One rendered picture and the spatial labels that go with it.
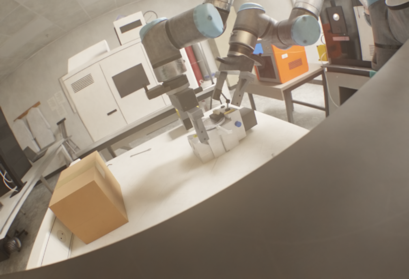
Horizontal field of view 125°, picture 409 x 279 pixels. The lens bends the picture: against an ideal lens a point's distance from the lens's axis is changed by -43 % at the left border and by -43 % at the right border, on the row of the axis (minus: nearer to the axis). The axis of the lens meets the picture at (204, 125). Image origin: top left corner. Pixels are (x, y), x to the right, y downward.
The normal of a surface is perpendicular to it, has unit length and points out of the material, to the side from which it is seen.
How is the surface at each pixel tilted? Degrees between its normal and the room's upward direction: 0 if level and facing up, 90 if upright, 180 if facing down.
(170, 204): 0
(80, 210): 90
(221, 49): 90
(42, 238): 0
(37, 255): 0
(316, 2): 87
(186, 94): 90
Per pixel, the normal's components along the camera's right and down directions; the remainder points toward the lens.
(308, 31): 0.13, 0.44
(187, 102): 0.40, 0.25
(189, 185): -0.33, -0.86
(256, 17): 0.20, 0.18
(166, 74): -0.09, 0.44
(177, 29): -0.29, 0.45
